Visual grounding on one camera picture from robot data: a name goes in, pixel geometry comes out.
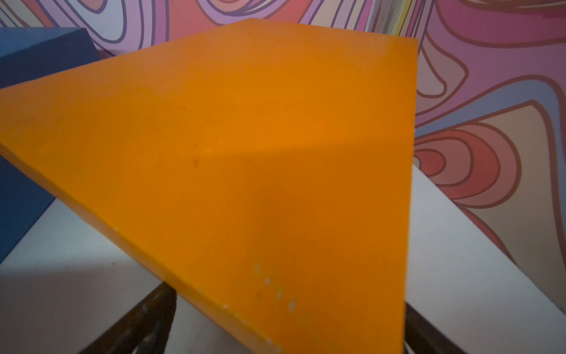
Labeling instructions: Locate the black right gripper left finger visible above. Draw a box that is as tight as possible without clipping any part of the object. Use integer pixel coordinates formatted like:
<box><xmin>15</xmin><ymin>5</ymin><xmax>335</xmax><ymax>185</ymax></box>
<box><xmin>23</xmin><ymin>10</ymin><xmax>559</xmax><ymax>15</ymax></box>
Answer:
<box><xmin>81</xmin><ymin>282</ymin><xmax>177</xmax><ymax>354</ymax></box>

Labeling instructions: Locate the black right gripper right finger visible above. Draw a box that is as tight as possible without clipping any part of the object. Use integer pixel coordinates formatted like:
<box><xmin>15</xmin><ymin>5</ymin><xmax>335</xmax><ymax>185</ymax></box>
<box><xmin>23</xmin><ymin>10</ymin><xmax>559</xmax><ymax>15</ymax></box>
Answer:
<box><xmin>403</xmin><ymin>302</ymin><xmax>465</xmax><ymax>354</ymax></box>

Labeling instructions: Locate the orange shoebox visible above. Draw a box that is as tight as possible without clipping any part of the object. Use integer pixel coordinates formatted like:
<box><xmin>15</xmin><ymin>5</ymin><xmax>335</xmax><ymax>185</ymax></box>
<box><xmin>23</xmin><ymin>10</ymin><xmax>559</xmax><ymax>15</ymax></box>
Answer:
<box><xmin>1</xmin><ymin>19</ymin><xmax>419</xmax><ymax>353</ymax></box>

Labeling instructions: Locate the blue shoebox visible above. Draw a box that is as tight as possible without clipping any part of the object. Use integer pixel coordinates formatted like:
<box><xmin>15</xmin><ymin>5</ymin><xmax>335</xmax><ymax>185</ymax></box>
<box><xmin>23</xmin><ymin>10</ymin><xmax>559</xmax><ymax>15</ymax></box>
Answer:
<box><xmin>1</xmin><ymin>27</ymin><xmax>100</xmax><ymax>260</ymax></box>

